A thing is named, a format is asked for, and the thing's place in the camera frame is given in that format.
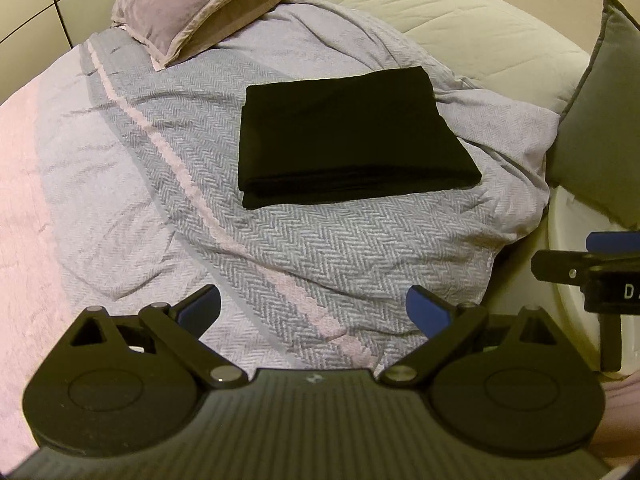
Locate black garment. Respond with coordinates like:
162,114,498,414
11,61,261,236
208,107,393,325
238,66,482,209

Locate grey cushion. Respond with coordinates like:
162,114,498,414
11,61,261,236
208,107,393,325
547,0,639,229

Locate grey pink herringbone duvet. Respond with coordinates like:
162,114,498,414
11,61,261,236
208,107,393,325
1,0,559,470

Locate mauve pillow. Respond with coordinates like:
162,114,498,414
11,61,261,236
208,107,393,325
112,0,282,70

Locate white wardrobe doors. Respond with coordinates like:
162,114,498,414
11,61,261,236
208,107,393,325
1,0,115,100

